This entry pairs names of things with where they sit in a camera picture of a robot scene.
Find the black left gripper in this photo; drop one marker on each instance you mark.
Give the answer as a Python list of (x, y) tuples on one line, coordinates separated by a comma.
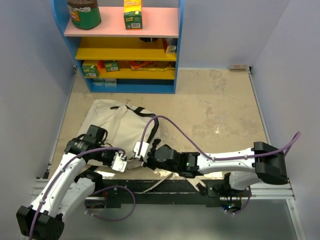
[(114, 151)]

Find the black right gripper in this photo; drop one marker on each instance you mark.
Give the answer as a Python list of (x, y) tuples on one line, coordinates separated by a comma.
[(148, 163)]

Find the cream canvas backpack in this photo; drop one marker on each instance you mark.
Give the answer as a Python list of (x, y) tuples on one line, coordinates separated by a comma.
[(125, 125)]

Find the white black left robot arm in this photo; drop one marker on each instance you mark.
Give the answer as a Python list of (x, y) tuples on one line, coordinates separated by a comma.
[(44, 218)]

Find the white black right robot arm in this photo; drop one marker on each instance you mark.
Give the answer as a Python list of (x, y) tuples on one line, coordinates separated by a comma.
[(260, 163)]

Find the light blue tissue pack right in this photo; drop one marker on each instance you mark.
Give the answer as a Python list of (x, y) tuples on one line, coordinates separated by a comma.
[(110, 82)]

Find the orange snack bag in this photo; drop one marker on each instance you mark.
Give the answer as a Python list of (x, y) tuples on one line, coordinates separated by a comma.
[(151, 66)]

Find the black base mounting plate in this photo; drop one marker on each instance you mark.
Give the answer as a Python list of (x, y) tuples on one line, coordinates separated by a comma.
[(213, 194)]

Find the green orange box left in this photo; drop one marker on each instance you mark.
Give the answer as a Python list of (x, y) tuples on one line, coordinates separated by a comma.
[(90, 71)]

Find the green orange box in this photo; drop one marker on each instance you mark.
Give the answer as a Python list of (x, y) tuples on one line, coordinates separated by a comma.
[(111, 65), (90, 71)]

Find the green orange box right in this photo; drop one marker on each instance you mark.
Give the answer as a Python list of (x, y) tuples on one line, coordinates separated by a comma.
[(111, 65)]

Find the blue yellow pink shelf unit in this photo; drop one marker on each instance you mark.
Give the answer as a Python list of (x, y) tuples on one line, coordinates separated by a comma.
[(111, 41)]

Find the small carton on shelf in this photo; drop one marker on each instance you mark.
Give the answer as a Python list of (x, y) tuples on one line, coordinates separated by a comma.
[(170, 45)]

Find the yellow green sponge box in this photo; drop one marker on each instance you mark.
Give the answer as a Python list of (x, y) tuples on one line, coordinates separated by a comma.
[(133, 14)]

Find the brown green canister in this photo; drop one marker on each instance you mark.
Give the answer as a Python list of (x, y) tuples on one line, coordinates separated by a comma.
[(84, 14)]

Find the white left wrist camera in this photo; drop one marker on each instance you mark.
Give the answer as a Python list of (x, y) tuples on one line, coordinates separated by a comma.
[(119, 163)]

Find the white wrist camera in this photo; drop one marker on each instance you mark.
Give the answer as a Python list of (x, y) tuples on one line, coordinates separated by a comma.
[(141, 150), (119, 163)]

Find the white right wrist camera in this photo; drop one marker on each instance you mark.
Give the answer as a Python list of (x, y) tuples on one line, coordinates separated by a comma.
[(141, 150)]

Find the white label on wall base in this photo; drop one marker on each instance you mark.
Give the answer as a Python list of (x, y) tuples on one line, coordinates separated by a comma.
[(238, 67)]

